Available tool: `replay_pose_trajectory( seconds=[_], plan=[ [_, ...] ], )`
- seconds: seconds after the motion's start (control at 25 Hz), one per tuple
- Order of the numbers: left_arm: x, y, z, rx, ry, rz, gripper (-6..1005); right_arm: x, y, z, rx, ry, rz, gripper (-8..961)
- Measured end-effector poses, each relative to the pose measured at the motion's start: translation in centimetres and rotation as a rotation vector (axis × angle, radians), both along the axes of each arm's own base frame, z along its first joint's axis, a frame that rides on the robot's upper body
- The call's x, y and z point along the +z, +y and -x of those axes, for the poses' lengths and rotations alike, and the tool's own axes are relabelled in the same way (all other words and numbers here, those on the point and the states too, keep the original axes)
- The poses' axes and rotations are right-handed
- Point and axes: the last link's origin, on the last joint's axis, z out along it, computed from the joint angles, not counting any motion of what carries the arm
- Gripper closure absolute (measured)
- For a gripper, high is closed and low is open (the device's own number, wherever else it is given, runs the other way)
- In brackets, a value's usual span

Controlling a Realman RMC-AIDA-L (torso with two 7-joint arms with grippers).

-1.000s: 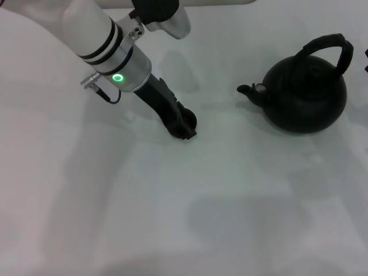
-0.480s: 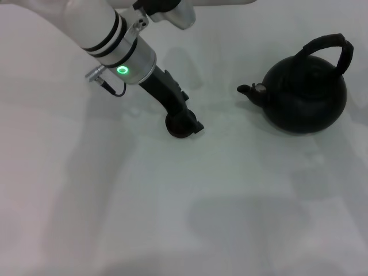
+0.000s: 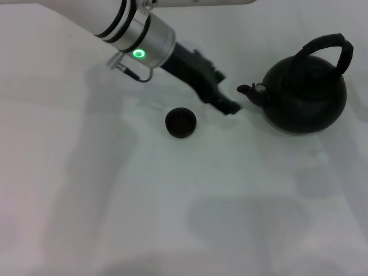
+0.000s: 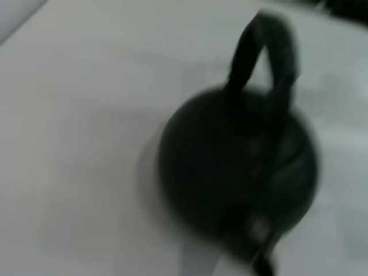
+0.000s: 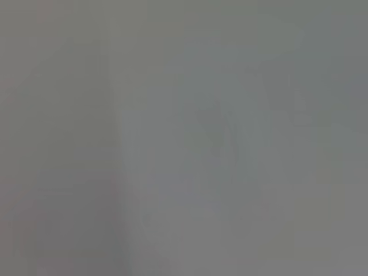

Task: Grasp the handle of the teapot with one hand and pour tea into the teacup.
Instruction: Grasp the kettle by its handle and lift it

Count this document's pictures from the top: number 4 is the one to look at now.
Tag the black round teapot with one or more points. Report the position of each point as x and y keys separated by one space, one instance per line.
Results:
x=230 y=161

